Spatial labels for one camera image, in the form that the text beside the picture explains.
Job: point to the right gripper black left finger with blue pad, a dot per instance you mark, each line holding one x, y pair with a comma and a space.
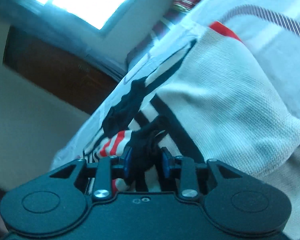
79, 180

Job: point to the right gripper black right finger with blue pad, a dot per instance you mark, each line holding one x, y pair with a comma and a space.
196, 180

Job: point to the striped white red black sweater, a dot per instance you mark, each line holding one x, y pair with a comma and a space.
208, 99

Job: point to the dark wooden door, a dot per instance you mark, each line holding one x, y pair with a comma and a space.
66, 76

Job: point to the striped blue mattress sheet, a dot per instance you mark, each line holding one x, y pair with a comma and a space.
159, 30

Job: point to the patterned white bed sheet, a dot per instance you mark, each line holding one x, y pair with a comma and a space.
269, 28

